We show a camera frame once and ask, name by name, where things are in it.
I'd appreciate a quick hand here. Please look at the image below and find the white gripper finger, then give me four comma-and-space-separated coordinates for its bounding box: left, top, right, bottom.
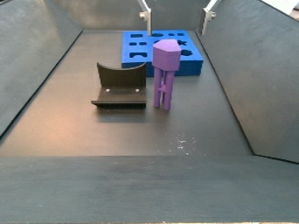
136, 0, 152, 36
200, 0, 220, 35

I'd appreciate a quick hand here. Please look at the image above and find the purple three prong object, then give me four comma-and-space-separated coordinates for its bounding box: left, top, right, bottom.
152, 39, 182, 110

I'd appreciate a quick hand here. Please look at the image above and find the blue foam shape board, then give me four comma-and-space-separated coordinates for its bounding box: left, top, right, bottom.
122, 30, 203, 77

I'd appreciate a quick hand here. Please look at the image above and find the black curved holder stand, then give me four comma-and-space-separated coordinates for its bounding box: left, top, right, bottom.
91, 63, 146, 109

